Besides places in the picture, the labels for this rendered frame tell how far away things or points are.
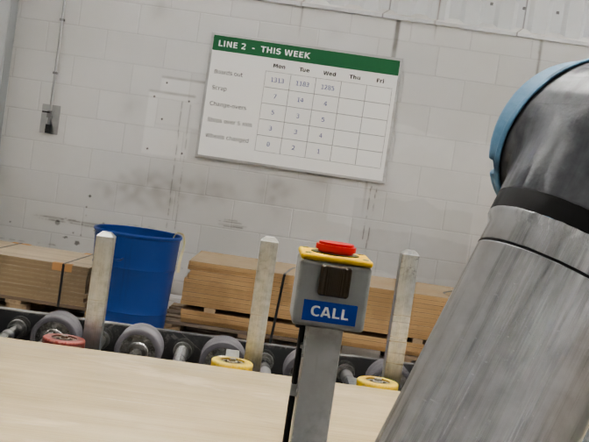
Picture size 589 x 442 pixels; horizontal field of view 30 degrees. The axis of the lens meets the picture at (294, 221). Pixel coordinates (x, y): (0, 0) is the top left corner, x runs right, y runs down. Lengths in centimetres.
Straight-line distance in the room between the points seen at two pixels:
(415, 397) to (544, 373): 8
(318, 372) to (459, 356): 44
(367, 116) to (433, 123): 49
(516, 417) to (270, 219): 767
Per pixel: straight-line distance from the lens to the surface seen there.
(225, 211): 832
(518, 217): 67
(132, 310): 669
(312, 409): 109
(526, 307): 65
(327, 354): 108
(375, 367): 263
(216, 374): 200
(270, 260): 216
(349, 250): 107
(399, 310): 219
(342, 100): 825
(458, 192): 831
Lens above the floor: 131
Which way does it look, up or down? 3 degrees down
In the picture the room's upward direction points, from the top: 8 degrees clockwise
